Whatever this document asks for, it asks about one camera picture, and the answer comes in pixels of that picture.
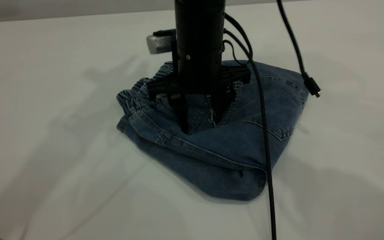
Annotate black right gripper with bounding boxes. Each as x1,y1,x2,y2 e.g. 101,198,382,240
146,50,251,134

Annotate blue denim pants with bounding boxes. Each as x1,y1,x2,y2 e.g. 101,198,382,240
116,60,310,201

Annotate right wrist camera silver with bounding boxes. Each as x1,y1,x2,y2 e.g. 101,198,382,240
146,29,178,55

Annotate right loose cable with plug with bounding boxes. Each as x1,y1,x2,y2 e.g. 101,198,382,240
276,0,321,98

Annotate right braided black camera cable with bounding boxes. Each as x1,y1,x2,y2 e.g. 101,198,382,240
223,13,277,240

